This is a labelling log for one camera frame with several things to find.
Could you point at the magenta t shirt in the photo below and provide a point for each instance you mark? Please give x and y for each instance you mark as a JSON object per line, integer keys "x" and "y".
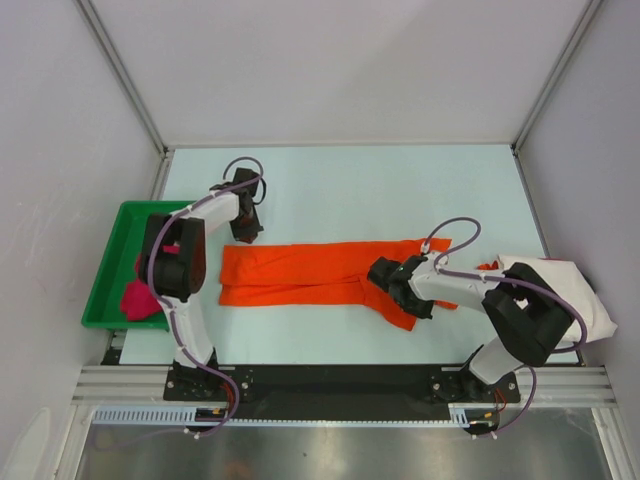
{"x": 137, "y": 303}

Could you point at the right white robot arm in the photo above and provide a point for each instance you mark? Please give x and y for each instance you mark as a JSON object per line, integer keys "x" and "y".
{"x": 530, "y": 319}

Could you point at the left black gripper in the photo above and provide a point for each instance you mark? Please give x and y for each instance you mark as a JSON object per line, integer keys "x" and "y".
{"x": 247, "y": 235}

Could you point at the white cable duct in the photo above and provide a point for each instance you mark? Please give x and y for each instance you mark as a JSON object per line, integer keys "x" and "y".
{"x": 205, "y": 417}

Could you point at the orange t shirt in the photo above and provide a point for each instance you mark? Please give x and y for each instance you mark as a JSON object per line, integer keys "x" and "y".
{"x": 331, "y": 274}

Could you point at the green plastic bin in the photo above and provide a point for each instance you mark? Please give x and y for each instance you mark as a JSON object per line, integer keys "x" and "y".
{"x": 117, "y": 268}

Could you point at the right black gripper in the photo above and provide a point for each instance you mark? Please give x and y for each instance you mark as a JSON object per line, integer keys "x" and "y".
{"x": 424, "y": 312}

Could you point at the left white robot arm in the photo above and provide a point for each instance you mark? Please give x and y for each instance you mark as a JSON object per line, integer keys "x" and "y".
{"x": 173, "y": 260}

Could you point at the orange folded shirt in stack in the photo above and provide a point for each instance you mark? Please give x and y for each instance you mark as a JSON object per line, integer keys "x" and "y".
{"x": 494, "y": 265}

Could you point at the aluminium rail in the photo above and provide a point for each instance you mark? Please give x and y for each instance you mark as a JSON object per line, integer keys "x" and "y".
{"x": 557, "y": 386}

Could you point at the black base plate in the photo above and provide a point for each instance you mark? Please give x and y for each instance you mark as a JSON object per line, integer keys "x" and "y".
{"x": 342, "y": 393}

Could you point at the white folded t shirt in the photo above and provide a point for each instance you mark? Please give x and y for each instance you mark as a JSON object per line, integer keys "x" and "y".
{"x": 568, "y": 282}

